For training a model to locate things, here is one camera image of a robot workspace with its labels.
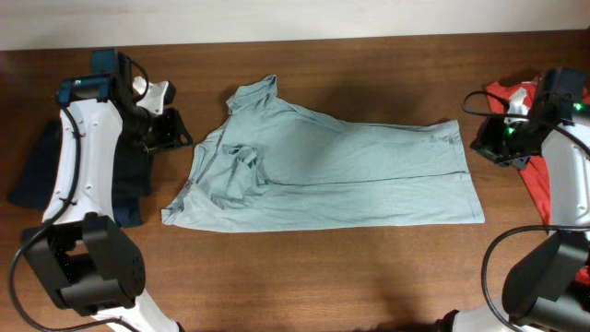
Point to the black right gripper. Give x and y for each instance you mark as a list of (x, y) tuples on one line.
[(485, 142)]

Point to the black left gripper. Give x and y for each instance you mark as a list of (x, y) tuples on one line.
[(174, 129)]

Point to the light blue t-shirt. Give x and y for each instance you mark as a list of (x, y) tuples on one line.
[(277, 166)]

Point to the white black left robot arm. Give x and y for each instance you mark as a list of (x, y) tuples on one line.
[(83, 260)]

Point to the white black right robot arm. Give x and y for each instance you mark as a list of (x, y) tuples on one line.
[(543, 291)]

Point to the red garment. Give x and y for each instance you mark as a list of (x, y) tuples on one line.
[(536, 174)]

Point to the dark navy folded garment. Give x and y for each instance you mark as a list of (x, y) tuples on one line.
[(131, 177)]

